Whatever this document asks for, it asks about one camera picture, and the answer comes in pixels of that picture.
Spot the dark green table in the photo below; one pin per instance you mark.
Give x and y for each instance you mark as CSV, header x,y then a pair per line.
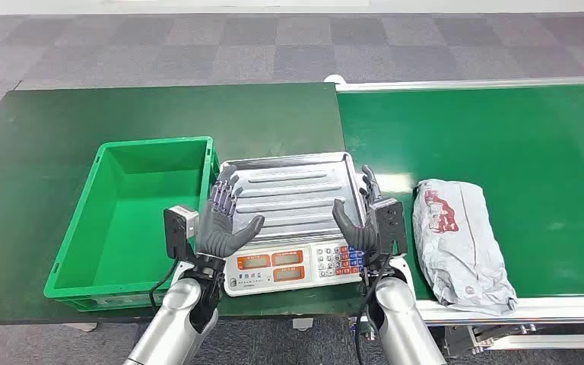
x,y
120,116

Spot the green conveyor belt aluminium frame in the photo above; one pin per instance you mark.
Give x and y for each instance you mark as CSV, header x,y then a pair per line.
x,y
498,141

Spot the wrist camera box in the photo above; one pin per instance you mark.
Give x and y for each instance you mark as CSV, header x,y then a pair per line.
x,y
388,221
176,229

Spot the white table foot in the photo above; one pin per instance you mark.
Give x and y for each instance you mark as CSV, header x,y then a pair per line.
x,y
81,327
302,324

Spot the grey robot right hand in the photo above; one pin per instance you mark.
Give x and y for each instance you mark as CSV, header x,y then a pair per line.
x,y
357,234

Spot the grey plastic mailer package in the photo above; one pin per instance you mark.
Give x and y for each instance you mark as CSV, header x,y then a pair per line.
x,y
463,242

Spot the green plastic crate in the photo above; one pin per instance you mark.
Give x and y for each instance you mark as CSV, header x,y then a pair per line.
x,y
136,226

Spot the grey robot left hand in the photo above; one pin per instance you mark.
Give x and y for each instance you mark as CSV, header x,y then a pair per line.
x,y
216,232

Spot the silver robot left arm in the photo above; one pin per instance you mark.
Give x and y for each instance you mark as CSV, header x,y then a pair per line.
x,y
181,312

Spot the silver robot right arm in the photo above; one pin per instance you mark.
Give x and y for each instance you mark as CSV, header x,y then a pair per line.
x,y
403,322

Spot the white electronic scale steel tray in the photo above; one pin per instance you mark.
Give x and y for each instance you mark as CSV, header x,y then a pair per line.
x,y
292,191

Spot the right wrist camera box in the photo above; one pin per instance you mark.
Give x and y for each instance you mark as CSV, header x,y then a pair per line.
x,y
388,221

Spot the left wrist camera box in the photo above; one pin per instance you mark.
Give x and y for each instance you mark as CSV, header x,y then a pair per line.
x,y
176,229

